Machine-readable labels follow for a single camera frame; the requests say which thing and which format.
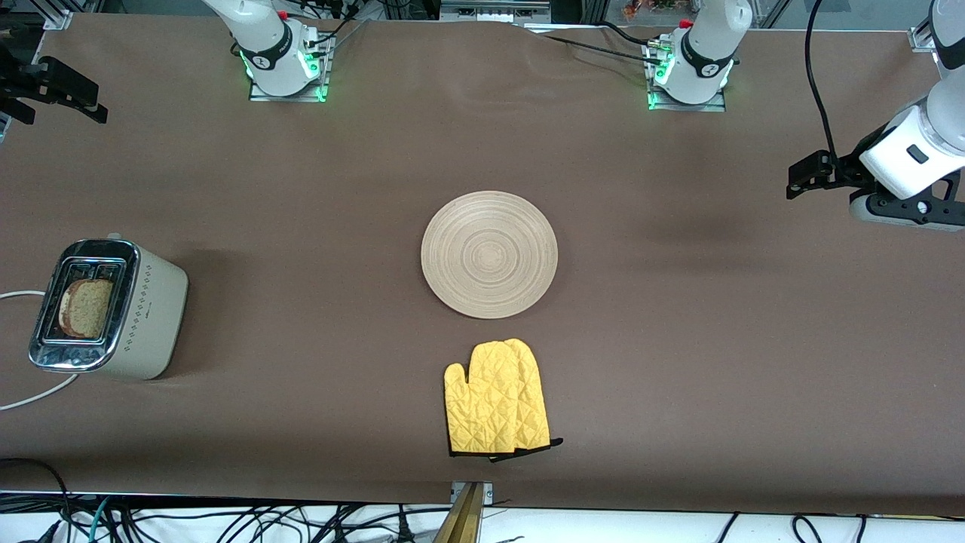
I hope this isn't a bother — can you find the brown bread slice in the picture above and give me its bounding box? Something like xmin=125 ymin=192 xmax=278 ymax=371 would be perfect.
xmin=59 ymin=278 xmax=115 ymax=339

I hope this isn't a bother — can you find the round wooden plate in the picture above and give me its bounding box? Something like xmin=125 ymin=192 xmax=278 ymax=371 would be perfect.
xmin=421 ymin=191 xmax=559 ymax=320

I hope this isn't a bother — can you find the cream and chrome toaster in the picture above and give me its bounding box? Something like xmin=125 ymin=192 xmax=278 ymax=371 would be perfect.
xmin=29 ymin=234 xmax=189 ymax=381

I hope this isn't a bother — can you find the yellow quilted oven mitt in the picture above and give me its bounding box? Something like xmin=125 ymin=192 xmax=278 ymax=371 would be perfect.
xmin=501 ymin=338 xmax=565 ymax=462
xmin=443 ymin=341 xmax=528 ymax=457

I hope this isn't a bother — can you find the brass coloured metal bar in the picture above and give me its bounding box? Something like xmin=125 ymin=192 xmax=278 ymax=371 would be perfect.
xmin=433 ymin=483 xmax=486 ymax=543

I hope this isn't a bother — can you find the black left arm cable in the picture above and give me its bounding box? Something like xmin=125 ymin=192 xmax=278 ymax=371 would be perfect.
xmin=804 ymin=0 xmax=840 ymax=161

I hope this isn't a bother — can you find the white toaster power cord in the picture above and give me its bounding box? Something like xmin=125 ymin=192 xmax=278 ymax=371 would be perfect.
xmin=0 ymin=290 xmax=80 ymax=412

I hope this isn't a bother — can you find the short black table cable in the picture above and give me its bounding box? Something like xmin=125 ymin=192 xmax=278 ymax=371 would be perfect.
xmin=599 ymin=20 xmax=655 ymax=48

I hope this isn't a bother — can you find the long black table cable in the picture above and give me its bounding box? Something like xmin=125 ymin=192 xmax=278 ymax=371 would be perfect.
xmin=539 ymin=33 xmax=658 ymax=64

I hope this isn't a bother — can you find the aluminium frame profile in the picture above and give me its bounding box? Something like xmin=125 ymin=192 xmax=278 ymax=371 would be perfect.
xmin=440 ymin=0 xmax=553 ymax=23

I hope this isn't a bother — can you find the tangled black cable bundle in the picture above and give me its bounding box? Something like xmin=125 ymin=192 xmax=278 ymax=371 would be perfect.
xmin=0 ymin=457 xmax=453 ymax=543

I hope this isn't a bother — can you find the teal cable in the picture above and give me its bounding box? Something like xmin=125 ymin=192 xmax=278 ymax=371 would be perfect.
xmin=84 ymin=496 xmax=114 ymax=543

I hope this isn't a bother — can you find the small silver metal bracket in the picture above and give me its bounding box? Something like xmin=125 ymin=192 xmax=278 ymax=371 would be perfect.
xmin=451 ymin=481 xmax=495 ymax=505

